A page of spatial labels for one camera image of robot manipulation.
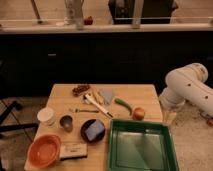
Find blue sponge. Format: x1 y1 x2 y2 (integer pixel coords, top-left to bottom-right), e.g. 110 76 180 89
85 120 105 141

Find white cup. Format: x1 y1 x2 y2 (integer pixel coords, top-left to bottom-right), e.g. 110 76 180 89
37 107 55 126

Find small metal cup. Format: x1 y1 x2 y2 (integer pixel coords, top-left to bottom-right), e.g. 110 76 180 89
60 115 73 132

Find green plastic tray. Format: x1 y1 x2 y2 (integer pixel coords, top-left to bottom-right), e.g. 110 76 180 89
107 119 180 171

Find orange bowl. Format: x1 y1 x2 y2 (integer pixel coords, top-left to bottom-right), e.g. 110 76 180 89
27 135 61 168

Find black chair base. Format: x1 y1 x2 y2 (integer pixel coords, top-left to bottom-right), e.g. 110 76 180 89
0 100 38 137

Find dark cabinet counter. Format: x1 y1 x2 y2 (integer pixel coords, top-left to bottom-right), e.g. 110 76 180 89
0 31 213 99

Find grey cloth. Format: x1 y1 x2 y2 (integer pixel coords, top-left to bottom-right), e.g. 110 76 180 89
99 89 114 105

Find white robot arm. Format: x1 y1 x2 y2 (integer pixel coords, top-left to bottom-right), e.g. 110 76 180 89
159 63 213 125

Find white handled utensil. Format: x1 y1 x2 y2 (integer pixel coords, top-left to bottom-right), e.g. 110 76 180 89
84 94 113 118

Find yellow corn piece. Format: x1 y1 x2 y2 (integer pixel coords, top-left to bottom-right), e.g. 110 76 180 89
92 91 104 105

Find green pepper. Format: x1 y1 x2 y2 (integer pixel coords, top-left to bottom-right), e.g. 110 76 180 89
114 98 132 115

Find black plate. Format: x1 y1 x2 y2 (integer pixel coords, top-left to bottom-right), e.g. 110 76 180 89
80 119 105 143

